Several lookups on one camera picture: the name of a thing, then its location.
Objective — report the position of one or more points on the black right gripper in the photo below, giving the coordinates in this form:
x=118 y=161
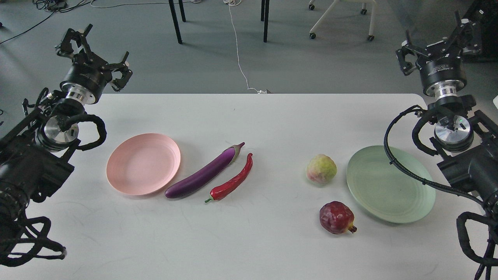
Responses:
x=446 y=68

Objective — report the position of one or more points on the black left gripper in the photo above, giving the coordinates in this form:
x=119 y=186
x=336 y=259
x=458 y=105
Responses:
x=89 y=75

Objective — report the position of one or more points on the purple eggplant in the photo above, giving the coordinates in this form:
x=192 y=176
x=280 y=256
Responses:
x=199 y=179

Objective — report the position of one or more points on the red chili pepper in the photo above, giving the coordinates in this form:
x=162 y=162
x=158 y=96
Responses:
x=223 y=190

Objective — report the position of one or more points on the red pomegranate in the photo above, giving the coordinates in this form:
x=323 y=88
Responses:
x=336 y=218

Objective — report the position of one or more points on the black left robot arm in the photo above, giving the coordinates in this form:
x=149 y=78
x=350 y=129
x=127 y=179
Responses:
x=35 y=153

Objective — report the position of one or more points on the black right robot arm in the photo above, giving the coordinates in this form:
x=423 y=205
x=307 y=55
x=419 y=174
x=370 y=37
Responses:
x=465 y=139

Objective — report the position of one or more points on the black equipment case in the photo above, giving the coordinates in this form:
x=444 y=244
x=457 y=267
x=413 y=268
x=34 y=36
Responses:
x=486 y=13

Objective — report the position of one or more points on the pink plate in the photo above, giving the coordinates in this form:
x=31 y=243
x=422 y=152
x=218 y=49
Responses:
x=143 y=164

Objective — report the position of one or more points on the green plate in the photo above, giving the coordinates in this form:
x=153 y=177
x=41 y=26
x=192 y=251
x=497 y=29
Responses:
x=384 y=191

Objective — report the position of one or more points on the black table legs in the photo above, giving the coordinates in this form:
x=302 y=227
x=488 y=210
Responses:
x=264 y=14

